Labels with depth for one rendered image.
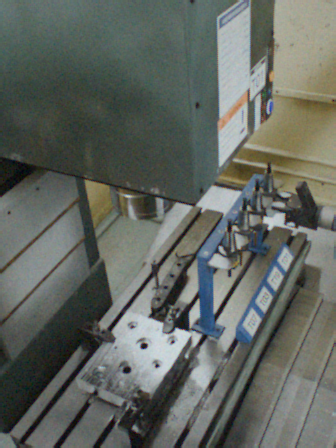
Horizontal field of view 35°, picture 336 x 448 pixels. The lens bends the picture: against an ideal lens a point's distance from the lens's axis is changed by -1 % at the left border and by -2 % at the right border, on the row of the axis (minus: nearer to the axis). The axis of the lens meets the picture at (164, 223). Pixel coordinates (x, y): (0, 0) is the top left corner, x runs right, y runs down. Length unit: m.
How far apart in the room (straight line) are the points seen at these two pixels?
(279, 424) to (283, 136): 1.13
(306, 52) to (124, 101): 1.16
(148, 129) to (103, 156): 0.14
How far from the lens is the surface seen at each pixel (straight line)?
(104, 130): 1.09
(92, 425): 1.62
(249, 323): 1.75
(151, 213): 1.24
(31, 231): 1.67
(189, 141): 0.99
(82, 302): 2.08
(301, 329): 2.01
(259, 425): 1.76
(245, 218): 1.62
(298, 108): 2.18
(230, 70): 1.10
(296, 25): 2.06
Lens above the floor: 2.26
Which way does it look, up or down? 38 degrees down
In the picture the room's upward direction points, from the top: 6 degrees counter-clockwise
